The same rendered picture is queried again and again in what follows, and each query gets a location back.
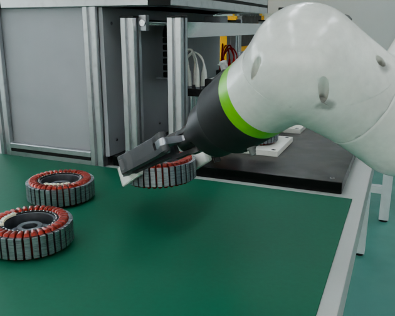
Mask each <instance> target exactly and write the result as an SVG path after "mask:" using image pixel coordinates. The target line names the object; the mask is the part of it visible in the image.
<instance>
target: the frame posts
mask: <svg viewBox="0 0 395 316"><path fill-rule="evenodd" d="M166 18H167V86H168V124H169V134H171V133H173V132H176V131H178V130H181V129H182V127H183V126H185V125H186V124H187V119H188V93H187V16H183V15H167V16H166ZM120 34H121V50H122V80H123V95H124V125H125V152H127V151H129V150H131V149H133V148H135V147H137V146H138V145H140V144H142V143H144V106H143V85H142V44H141V31H139V16H120ZM228 45H231V46H232V48H234V49H235V51H236V52H237V55H238V48H239V35H238V36H227V46H228Z"/></svg>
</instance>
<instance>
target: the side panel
mask: <svg viewBox="0 0 395 316"><path fill-rule="evenodd" d="M0 142H1V153H2V154H9V155H18V156H24V157H34V158H39V159H48V160H54V161H63V162H72V163H77V164H87V165H92V166H102V167H105V166H106V165H110V157H108V156H106V153H105V130H104V117H103V94H102V71H101V58H100V35H99V23H98V7H82V8H18V9H0Z"/></svg>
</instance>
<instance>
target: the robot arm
mask: <svg viewBox="0 0 395 316"><path fill-rule="evenodd" d="M219 65H220V68H221V71H220V72H219V73H218V74H217V75H216V76H215V77H214V78H213V79H212V82H211V83H210V84H209V85H208V86H206V87H205V88H204V89H203V90H202V92H201V93H200V95H199V97H198V100H197V105H195V106H194V107H193V108H192V110H191V111H190V113H189V116H188V119H187V124H186V125H185V126H183V127H182V129H181V130H178V131H176V132H173V133H171V134H169V135H167V136H166V132H164V131H162V132H159V133H157V134H155V136H153V138H151V139H149V140H147V141H146V142H144V143H142V144H140V145H138V146H137V147H135V148H133V149H131V150H129V151H127V152H126V153H124V154H122V155H120V156H118V157H117V160H118V164H119V166H120V167H119V168H118V173H119V176H120V180H121V183H122V186H123V187H125V186H127V185H129V184H130V183H131V182H133V181H134V180H136V179H137V178H138V177H139V176H141V175H142V174H143V173H144V172H143V170H145V169H148V168H150V167H153V166H155V165H158V164H160V163H162V162H165V161H168V160H169V159H182V158H184V157H187V156H189V155H193V156H194V157H195V158H196V170H197V169H199V168H200V167H202V166H203V165H205V164H207V163H208V162H210V161H211V160H212V157H213V161H214V162H219V161H221V157H223V156H226V155H229V154H230V153H234V154H240V153H244V152H248V151H249V153H250V154H251V155H256V146H258V145H260V144H262V143H264V142H265V141H267V140H269V139H270V138H272V137H274V136H276V135H278V134H279V133H281V132H283V131H284V130H286V129H288V128H290V127H293V126H294V125H301V126H303V127H305V128H307V129H310V130H312V131H314V132H316V133H318V134H320V135H322V136H324V137H325V138H327V139H329V140H331V141H333V142H335V143H336V144H337V145H339V146H341V147H342V148H344V149H345V150H347V151H348V152H350V153H351V154H352V155H354V156H355V157H357V158H358V159H359V160H361V161H362V162H363V163H365V164H366V165H367V166H369V167H370V168H372V169H374V170H375V171H377V172H380V173H382V174H385V175H388V176H393V177H395V39H394V41H393V42H392V44H391V46H390V47H389V49H388V50H387V51H386V50H385V49H384V48H383V47H382V46H381V45H380V44H378V43H377V42H376V41H374V40H373V39H372V38H371V37H370V36H368V35H367V34H366V33H365V32H364V31H363V30H361V29H360V28H359V27H358V26H357V25H356V24H355V23H354V22H353V21H351V20H350V19H349V18H348V17H347V16H346V15H345V14H344V13H342V12H340V11H339V10H338V9H335V8H333V7H331V6H328V5H325V4H321V3H297V4H292V5H290V6H287V7H285V8H282V9H280V10H279V11H277V12H275V13H274V14H272V15H271V16H270V17H269V18H267V19H266V20H265V21H264V22H263V24H262V25H261V26H260V27H259V28H258V30H257V31H256V33H255V35H254V37H253V39H252V40H251V42H250V43H249V45H248V46H247V48H246V49H245V50H244V52H243V53H242V54H241V55H240V56H239V57H238V58H237V59H236V60H235V61H234V62H233V63H232V64H230V66H228V63H227V61H226V60H223V61H220V62H219ZM178 147H179V148H180V149H181V150H182V151H183V152H181V153H180V152H179V149H178Z"/></svg>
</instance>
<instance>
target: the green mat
mask: <svg viewBox="0 0 395 316"><path fill-rule="evenodd" d="M59 169H62V170H64V169H67V170H68V169H72V170H74V169H76V170H81V171H86V172H88V173H90V174H92V175H93V176H94V183H95V195H94V196H93V197H92V198H91V199H89V200H87V201H86V202H83V203H81V204H80V203H79V204H78V205H75V204H74V206H68V207H65V206H63V207H62V208H61V209H64V210H67V211H68V212H70V213H71V214H72V216H73V229H74V239H73V241H72V242H71V243H70V244H69V245H68V246H66V248H64V249H62V250H61V251H58V252H57V253H53V254H52V255H50V256H45V257H44V258H42V257H40V256H39V258H38V259H34V258H33V256H32V259H31V260H26V259H25V260H23V261H20V260H17V261H13V260H3V259H0V316H316V314H317V311H318V309H319V305H320V301H321V299H322V295H323V292H324V289H325V285H326V283H327V279H328V276H329V273H330V269H331V266H332V263H333V260H334V256H335V253H336V250H337V247H338V244H339V240H340V237H341V234H342V230H343V228H344V224H345V221H346V218H347V214H348V212H349V208H350V204H351V202H352V199H349V198H344V197H334V196H325V195H319V194H310V193H305V192H295V191H286V190H281V189H272V188H266V187H256V186H247V185H242V184H233V183H227V182H218V181H209V180H203V179H193V180H191V181H189V182H187V183H186V184H183V185H178V186H174V187H168V188H164V187H162V188H161V189H159V188H158V187H157V188H156V189H153V188H150V189H148V188H142V187H135V186H132V185H130V184H129V185H127V186H125V187H123V186H122V183H121V180H120V176H119V172H118V169H116V168H111V167H102V166H92V165H87V164H77V163H72V162H63V161H54V160H48V159H39V158H34V157H24V156H18V155H9V154H0V213H4V212H5V211H10V210H11V209H16V208H21V209H22V208H23V207H24V206H27V207H28V209H29V206H34V207H35V206H36V205H34V204H31V203H29V202H28V201H27V197H26V185H25V182H26V181H27V180H28V179H29V178H30V177H32V176H34V175H37V174H40V173H41V172H45V171H48V172H49V171H54V170H57V171H59Z"/></svg>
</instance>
